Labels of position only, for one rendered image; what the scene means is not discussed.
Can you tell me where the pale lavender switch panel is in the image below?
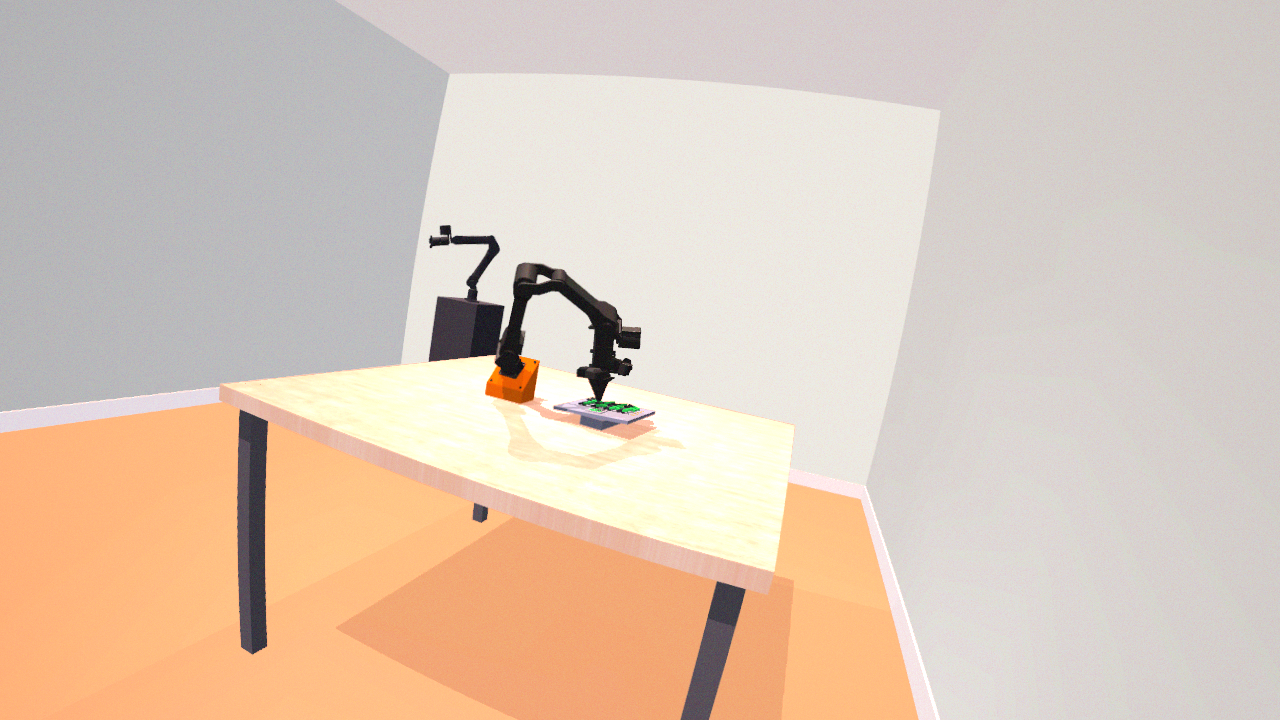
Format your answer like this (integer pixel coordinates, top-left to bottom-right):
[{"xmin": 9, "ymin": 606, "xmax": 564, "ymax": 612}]
[{"xmin": 553, "ymin": 397, "xmax": 655, "ymax": 430}]

